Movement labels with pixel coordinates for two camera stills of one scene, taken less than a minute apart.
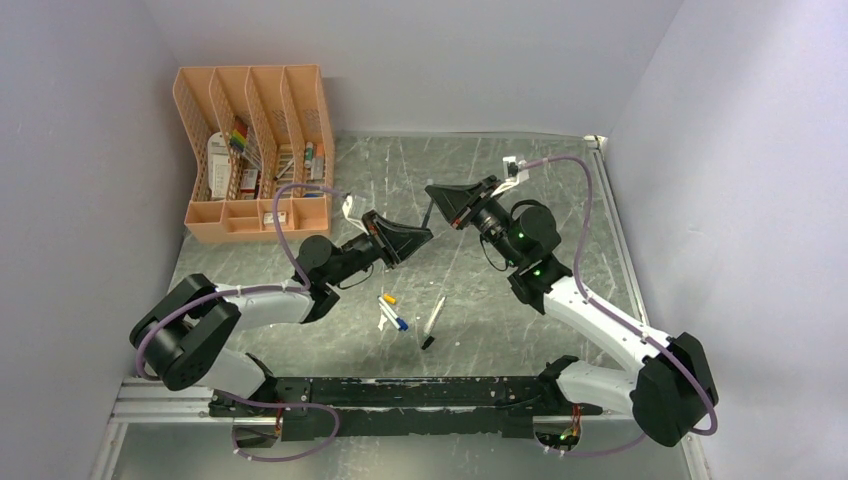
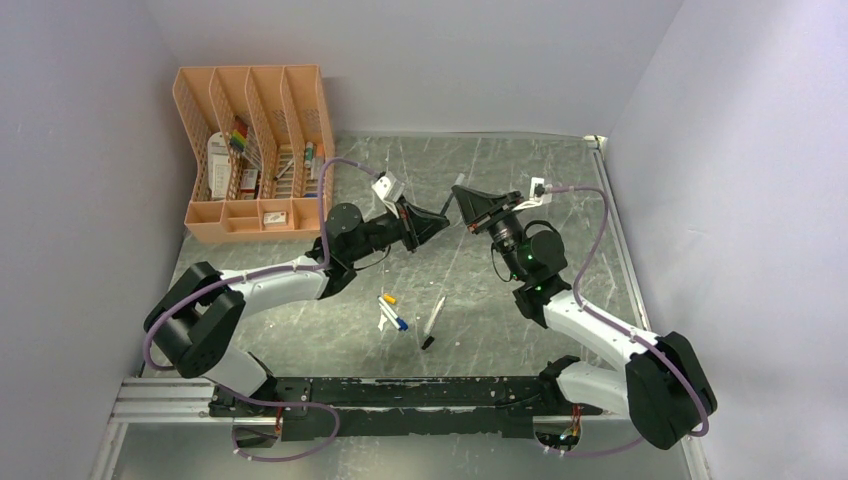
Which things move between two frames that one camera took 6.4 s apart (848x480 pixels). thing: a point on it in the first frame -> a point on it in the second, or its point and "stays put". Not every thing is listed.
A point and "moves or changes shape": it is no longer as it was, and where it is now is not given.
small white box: (268, 217) stays put
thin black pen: (427, 215) moves or changes shape
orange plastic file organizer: (253, 128) stays put
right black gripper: (455, 201) -> (472, 204)
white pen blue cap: (402, 324) stays put
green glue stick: (308, 155) stays put
